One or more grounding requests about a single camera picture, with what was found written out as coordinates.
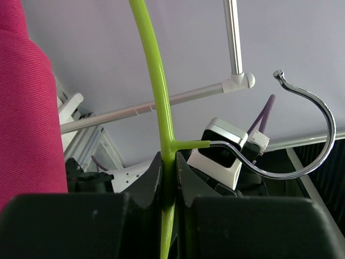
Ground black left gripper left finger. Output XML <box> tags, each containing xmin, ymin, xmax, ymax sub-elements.
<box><xmin>1</xmin><ymin>154</ymin><xmax>163</xmax><ymax>258</ymax></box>

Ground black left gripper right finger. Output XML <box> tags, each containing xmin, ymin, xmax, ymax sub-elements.
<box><xmin>175</xmin><ymin>153</ymin><xmax>344</xmax><ymax>258</ymax></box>

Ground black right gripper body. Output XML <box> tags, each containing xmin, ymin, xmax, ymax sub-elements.
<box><xmin>190</xmin><ymin>166</ymin><xmax>268</xmax><ymax>197</ymax></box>

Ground green plastic hanger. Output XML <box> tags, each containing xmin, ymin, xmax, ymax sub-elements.
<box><xmin>129</xmin><ymin>1</ymin><xmax>336</xmax><ymax>258</ymax></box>

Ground pink trousers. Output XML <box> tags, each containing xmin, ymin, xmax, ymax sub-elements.
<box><xmin>1</xmin><ymin>1</ymin><xmax>67</xmax><ymax>207</ymax></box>

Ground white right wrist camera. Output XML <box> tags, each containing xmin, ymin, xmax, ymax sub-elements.
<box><xmin>187</xmin><ymin>117</ymin><xmax>271</xmax><ymax>191</ymax></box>

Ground white clothes rack frame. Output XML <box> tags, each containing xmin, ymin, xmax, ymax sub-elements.
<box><xmin>57</xmin><ymin>0</ymin><xmax>256</xmax><ymax>152</ymax></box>

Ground aluminium front rail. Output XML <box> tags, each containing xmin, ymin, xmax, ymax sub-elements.
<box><xmin>61</xmin><ymin>125</ymin><xmax>124</xmax><ymax>172</ymax></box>

